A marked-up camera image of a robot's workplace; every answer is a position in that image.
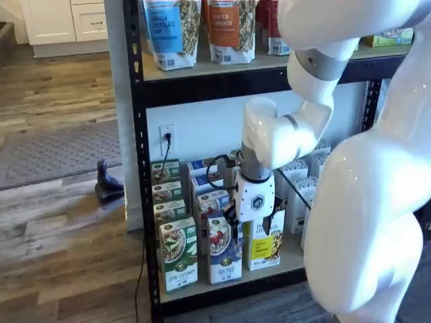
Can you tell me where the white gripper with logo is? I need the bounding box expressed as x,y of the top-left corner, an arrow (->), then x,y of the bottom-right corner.
222,172 -> 286,237

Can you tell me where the blue and white oatmeal box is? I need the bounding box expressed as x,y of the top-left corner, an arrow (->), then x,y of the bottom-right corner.
186,157 -> 224,180
205,213 -> 244,285
189,174 -> 225,203
195,188 -> 234,257

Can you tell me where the yellow Purely Elizabeth box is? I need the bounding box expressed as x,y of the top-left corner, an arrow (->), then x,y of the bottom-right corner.
242,208 -> 287,272

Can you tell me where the white patterned tea box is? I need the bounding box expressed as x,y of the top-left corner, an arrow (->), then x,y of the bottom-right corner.
314,138 -> 333,153
288,193 -> 313,236
281,159 -> 309,180
309,149 -> 333,176
286,175 -> 318,200

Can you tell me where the green and white oatmeal box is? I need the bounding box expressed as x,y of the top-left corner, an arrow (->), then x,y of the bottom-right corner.
150,158 -> 181,186
158,216 -> 199,294
152,199 -> 187,223
151,181 -> 183,203

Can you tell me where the black metal shelf rack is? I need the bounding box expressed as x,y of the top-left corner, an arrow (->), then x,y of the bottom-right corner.
122,0 -> 419,318

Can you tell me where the green Bobo's apple pie box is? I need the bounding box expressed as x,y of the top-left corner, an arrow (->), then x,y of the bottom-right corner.
361,27 -> 415,48

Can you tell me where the orange pumpkin cinnamon granola bag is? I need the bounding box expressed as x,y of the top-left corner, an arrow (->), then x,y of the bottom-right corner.
205,0 -> 259,65

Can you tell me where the red Purely Elizabeth granola bag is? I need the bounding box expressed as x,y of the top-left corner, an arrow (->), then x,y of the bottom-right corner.
257,0 -> 292,57

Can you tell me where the blue vanilla chocolate granola bag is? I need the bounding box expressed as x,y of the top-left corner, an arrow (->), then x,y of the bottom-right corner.
142,0 -> 203,72

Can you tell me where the grey floor rug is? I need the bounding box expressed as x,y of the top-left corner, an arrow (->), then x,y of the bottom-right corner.
0,119 -> 123,192

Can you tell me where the white kitchen cabinet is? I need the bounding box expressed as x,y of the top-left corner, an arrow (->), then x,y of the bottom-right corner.
20,0 -> 110,59

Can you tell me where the grey wrist cable connector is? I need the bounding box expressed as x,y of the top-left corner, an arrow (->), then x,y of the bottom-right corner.
226,151 -> 244,170

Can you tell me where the black looped gripper cable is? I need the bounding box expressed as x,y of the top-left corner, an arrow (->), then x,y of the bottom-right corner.
205,154 -> 238,190

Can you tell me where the black power plug cable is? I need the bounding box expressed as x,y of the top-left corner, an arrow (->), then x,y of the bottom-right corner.
134,132 -> 174,323

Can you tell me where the white wall outlet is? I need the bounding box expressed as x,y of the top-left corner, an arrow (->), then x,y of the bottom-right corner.
158,124 -> 176,157

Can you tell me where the dark grey wooden frame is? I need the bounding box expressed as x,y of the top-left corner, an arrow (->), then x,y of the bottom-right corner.
0,21 -> 16,69

